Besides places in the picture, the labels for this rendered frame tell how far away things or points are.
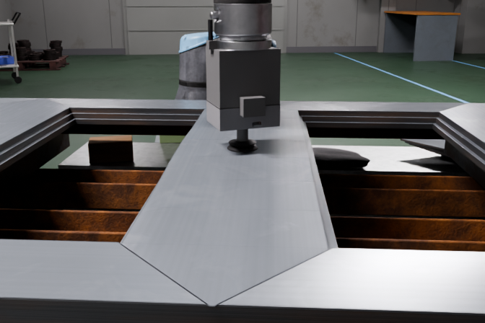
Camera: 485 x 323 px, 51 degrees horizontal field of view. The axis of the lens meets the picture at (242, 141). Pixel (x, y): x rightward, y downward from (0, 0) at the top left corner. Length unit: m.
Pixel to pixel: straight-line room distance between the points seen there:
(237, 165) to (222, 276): 0.26
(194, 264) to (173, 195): 0.15
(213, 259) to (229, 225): 0.07
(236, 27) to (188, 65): 0.77
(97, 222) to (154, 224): 0.37
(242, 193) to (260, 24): 0.22
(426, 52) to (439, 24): 0.50
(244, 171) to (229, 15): 0.19
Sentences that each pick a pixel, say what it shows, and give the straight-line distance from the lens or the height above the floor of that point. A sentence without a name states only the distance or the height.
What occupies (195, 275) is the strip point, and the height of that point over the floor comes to 0.84.
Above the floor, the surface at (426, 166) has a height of 0.68.
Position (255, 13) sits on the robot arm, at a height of 1.03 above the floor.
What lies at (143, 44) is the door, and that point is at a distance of 10.19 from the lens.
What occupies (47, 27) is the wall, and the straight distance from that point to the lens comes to 10.53.
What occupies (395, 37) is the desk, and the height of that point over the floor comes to 0.31.
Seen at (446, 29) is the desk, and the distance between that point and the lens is 9.60.
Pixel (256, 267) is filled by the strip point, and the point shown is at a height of 0.84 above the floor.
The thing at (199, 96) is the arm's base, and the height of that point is 0.79.
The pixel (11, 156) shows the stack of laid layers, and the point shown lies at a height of 0.82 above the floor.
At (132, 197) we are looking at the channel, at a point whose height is 0.70.
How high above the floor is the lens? 1.05
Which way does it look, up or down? 16 degrees down
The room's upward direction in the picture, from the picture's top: straight up
